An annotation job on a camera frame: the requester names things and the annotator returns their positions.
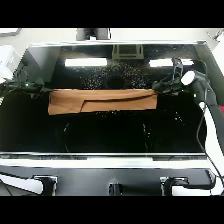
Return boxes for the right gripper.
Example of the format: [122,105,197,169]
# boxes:
[151,77,184,96]

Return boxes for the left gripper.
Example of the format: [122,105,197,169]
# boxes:
[22,80,51,98]

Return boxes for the brown garment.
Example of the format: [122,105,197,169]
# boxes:
[47,88,159,116]

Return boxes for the person's legs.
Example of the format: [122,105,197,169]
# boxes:
[75,27,112,42]

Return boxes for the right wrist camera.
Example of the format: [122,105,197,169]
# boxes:
[170,57,185,82]

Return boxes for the silver frame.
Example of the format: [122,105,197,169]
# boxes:
[0,151,222,197]

